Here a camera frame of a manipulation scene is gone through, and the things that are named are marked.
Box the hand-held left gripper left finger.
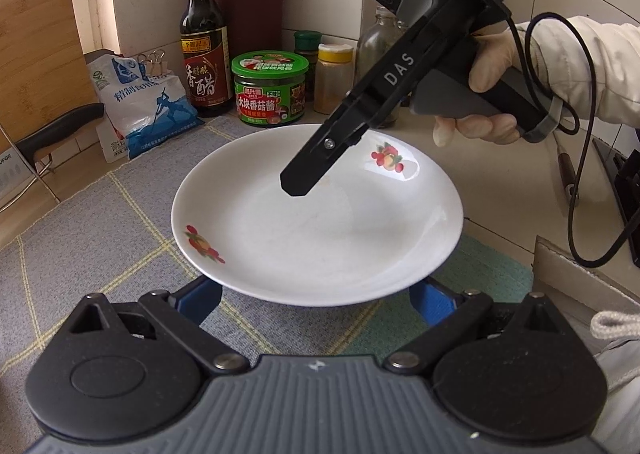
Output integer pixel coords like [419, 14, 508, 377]
[68, 276, 252, 378]

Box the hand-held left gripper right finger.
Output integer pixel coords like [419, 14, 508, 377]
[383, 278, 572, 378]

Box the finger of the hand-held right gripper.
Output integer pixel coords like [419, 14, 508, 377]
[279, 100, 372, 198]

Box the white fruit-print plate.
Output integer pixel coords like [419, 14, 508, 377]
[171, 124, 463, 307]

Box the person's right hand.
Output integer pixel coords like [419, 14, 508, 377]
[432, 22, 532, 148]

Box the red-capped glass bottle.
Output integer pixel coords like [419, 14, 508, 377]
[357, 6, 402, 129]

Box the green-lidded sauce jar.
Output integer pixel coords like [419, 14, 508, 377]
[231, 50, 310, 128]

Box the yellow-capped spice jar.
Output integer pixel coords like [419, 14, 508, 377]
[313, 42, 355, 115]

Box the plaid dish mat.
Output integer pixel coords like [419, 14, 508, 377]
[0, 112, 535, 385]

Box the green-capped spice jar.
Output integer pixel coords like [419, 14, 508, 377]
[293, 30, 322, 102]

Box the dark vinegar bottle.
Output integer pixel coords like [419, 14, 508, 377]
[179, 0, 232, 118]

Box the blue white salt bag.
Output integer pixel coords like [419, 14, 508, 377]
[86, 50, 206, 163]

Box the dark red knife block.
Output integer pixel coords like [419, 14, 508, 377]
[207, 0, 285, 79]

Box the black metal tool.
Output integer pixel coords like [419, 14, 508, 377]
[592, 138, 640, 225]

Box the bamboo cutting board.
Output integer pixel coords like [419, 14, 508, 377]
[0, 0, 101, 159]

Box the black cable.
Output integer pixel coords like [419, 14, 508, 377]
[504, 11, 640, 269]

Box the white drawstring cord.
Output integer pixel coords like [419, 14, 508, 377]
[590, 311, 640, 342]

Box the wooden-handled tool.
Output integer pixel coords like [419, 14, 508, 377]
[557, 139, 579, 207]

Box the black-handled kitchen knife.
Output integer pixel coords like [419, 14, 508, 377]
[0, 102, 106, 197]

